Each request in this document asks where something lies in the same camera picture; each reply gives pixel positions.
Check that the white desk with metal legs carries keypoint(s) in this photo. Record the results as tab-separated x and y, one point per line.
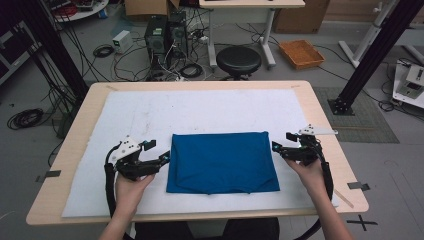
253	3

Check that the round white table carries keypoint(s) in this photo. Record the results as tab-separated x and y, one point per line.
83	11

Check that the blue t-shirt with white print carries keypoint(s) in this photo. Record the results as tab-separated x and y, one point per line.
223	163

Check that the white metal stand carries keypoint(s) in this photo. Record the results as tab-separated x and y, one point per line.
366	36

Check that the large cardboard box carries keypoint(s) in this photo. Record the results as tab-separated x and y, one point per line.
300	16

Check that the grey floor mat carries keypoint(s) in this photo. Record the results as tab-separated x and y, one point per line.
370	116

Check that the dark equipment rack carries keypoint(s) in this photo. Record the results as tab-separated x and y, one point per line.
15	50

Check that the small white power box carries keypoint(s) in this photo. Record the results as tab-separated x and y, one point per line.
121	40

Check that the orange shallow basket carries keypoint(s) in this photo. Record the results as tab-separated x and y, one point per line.
301	53

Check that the white device on floor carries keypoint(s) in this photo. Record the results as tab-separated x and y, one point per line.
411	85

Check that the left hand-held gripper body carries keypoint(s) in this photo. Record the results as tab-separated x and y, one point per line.
133	163

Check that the person's left hand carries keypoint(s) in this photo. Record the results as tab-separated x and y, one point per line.
131	193

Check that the grey tape strip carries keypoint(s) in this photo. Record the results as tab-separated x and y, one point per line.
50	174
359	186

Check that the person's right hand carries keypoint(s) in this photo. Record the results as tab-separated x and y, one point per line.
310	176

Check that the black computer tower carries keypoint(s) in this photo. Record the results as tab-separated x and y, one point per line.
178	33
156	40

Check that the white table mat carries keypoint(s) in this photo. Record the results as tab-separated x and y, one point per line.
200	106

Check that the light wooden table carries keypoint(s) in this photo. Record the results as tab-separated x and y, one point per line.
80	133

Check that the thin beige strip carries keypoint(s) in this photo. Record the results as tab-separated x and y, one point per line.
344	198

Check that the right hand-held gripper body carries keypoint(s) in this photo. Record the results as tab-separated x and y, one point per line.
305	151

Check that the person's dark trousers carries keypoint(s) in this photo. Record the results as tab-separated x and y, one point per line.
153	231

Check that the black round stool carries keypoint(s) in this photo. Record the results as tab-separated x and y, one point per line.
238	60

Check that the black metal frame post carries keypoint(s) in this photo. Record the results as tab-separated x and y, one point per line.
376	50
50	43

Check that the black tape cross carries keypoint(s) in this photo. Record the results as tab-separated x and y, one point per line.
362	222

